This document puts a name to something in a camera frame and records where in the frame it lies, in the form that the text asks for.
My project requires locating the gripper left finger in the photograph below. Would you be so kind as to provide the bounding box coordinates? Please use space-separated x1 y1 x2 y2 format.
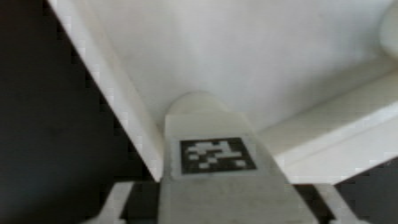
81 182 133 224

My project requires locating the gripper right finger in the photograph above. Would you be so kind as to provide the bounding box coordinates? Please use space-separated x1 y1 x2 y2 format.
314 184 371 224

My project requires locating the white table leg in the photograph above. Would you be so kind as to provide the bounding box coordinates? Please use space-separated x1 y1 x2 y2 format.
158 92 316 224

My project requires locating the white square table top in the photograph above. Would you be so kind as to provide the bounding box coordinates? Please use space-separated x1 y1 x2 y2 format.
47 0 398 183

